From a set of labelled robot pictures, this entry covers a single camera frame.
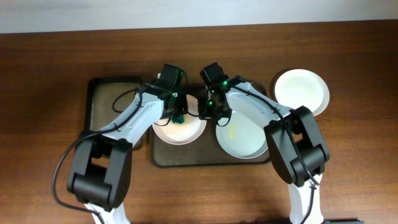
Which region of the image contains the green yellow sponge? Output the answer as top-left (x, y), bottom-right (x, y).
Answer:
top-left (170, 114), bottom-right (188, 125)

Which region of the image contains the pinkish white plate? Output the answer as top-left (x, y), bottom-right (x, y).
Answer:
top-left (152, 95), bottom-right (206, 145)

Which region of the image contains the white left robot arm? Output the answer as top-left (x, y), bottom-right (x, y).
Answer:
top-left (67, 64), bottom-right (188, 223)

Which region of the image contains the large brown serving tray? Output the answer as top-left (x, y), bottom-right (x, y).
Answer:
top-left (149, 81), bottom-right (271, 169)

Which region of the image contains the small dark sponge tray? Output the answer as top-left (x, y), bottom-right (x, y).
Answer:
top-left (81, 76), bottom-right (142, 134)

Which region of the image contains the pale green plate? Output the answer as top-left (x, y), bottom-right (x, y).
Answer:
top-left (216, 111), bottom-right (268, 159)

